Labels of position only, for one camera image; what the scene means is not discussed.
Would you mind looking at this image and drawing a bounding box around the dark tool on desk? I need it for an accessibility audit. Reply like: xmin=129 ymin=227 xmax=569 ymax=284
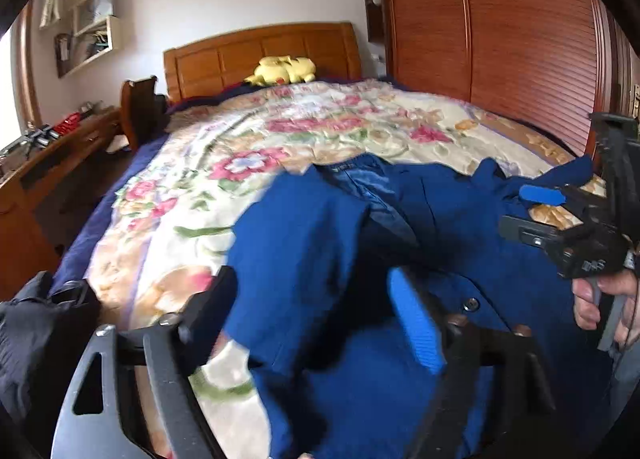
xmin=17 ymin=124 xmax=57 ymax=149

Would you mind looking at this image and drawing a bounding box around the white wall shelf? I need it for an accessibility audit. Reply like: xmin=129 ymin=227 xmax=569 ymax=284
xmin=37 ymin=0 xmax=123 ymax=77

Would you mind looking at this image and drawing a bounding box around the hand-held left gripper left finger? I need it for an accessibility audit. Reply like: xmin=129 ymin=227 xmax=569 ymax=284
xmin=50 ymin=265 xmax=239 ymax=459

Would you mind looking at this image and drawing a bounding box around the wooden desk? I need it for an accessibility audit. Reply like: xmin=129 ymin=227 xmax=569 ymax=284
xmin=0 ymin=106 xmax=123 ymax=300

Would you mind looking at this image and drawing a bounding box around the wooden bed headboard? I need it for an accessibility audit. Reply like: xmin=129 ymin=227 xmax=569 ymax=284
xmin=163 ymin=22 xmax=362 ymax=102

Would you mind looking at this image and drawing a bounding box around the wooden corner shelf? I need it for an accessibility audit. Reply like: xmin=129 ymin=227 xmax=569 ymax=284
xmin=357 ymin=0 xmax=396 ymax=80

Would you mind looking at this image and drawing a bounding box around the floral blanket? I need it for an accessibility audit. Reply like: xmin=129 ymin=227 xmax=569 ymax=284
xmin=82 ymin=79 xmax=608 ymax=459

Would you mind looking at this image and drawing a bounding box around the person's right hand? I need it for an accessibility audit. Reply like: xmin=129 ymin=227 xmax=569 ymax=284
xmin=572 ymin=271 xmax=640 ymax=351

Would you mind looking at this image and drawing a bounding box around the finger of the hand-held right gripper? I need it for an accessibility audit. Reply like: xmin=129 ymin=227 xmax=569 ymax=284
xmin=519 ymin=183 xmax=608 ymax=221
xmin=498 ymin=215 xmax=557 ymax=249

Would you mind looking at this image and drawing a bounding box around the wooden chair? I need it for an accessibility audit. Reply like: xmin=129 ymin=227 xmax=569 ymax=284
xmin=120 ymin=75 xmax=170 ymax=152

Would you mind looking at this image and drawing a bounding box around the wooden wardrobe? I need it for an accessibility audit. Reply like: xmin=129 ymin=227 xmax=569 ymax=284
xmin=375 ymin=0 xmax=640 ymax=160

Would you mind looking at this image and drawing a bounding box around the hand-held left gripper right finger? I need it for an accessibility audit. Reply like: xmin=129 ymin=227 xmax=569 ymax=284
xmin=387 ymin=266 xmax=557 ymax=459

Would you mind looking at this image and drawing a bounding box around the yellow plush toy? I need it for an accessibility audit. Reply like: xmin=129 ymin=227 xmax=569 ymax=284
xmin=244 ymin=55 xmax=317 ymax=87

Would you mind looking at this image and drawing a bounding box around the black clothing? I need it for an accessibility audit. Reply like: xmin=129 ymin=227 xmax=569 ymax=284
xmin=0 ymin=271 xmax=101 ymax=440

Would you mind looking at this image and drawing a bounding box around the navy bed sheet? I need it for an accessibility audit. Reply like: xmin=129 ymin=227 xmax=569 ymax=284
xmin=50 ymin=99 xmax=221 ymax=292

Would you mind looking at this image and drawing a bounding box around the red basket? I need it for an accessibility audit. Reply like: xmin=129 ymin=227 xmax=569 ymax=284
xmin=52 ymin=112 xmax=83 ymax=136

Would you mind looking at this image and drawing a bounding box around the blue coat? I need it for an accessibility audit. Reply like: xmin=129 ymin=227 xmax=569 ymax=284
xmin=225 ymin=154 xmax=621 ymax=459

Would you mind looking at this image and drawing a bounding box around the wooden window frame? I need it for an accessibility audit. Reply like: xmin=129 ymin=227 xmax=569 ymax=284
xmin=10 ymin=0 xmax=45 ymax=130

